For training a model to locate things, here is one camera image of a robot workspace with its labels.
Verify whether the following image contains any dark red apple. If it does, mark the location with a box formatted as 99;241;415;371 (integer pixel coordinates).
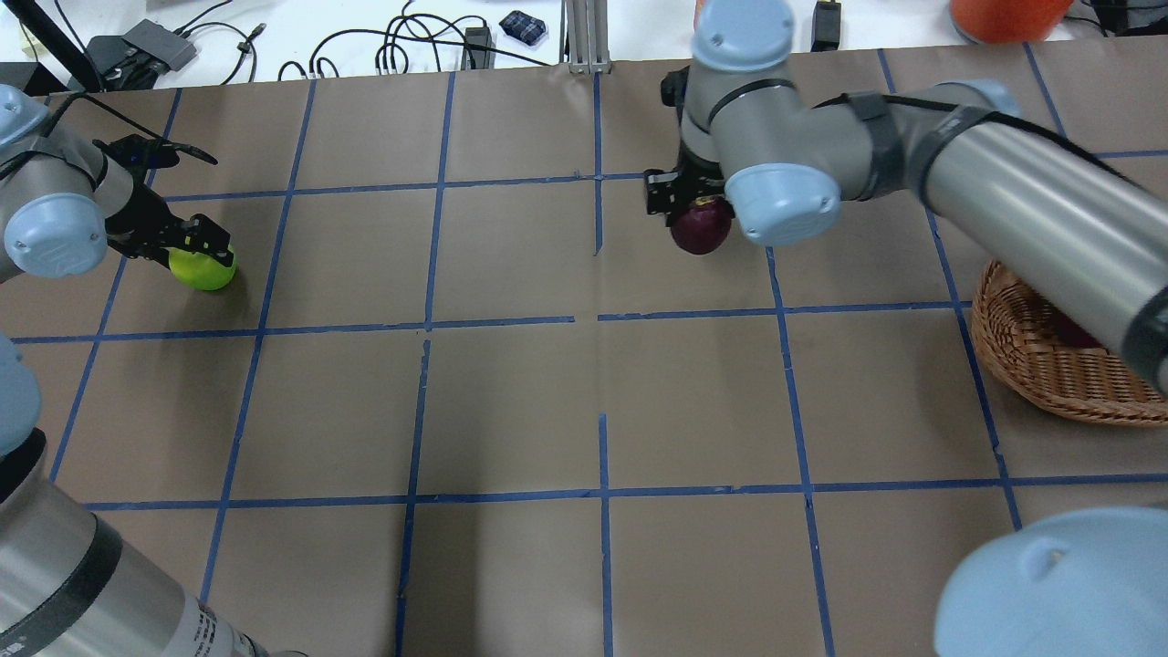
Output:
667;196;735;256

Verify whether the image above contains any dark checkered pouch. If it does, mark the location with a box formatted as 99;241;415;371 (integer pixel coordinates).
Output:
499;11;549;47

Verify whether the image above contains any woven wicker basket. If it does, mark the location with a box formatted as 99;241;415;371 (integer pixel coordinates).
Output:
971;260;1167;427

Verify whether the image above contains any black power brick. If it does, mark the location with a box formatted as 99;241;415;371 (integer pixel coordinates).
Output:
809;1;842;53

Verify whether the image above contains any grey adapter box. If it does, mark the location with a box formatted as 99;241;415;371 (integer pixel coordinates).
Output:
121;18;197;72

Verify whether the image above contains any orange round object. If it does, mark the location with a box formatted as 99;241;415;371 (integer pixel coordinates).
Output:
948;1;1073;43

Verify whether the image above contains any green apple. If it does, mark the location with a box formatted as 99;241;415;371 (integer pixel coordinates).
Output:
168;248;238;292

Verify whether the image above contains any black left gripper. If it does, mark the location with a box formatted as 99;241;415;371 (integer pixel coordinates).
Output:
105;182;235;267

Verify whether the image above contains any aluminium frame post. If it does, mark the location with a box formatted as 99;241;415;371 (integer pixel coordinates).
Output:
559;1;612;75

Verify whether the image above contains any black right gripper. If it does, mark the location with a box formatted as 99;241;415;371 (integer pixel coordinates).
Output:
645;146;725;217

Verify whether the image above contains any black cable bundle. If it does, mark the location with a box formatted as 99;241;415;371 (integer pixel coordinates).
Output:
278;0;566;83

